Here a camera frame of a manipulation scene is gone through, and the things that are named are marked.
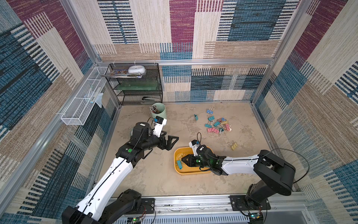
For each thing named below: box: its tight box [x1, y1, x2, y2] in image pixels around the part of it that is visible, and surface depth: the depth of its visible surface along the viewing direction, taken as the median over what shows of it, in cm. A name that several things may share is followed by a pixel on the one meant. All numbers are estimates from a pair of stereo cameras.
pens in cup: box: [149, 105, 160, 114], surface depth 96 cm
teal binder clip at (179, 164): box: [176, 160, 183, 170], surface depth 87 cm
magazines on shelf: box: [101, 69, 147, 79], surface depth 83 cm
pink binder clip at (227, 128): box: [225, 123, 233, 132], surface depth 104 cm
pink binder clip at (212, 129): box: [206, 127, 220, 134], surface depth 104 cm
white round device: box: [127, 65, 146, 76], surface depth 91 cm
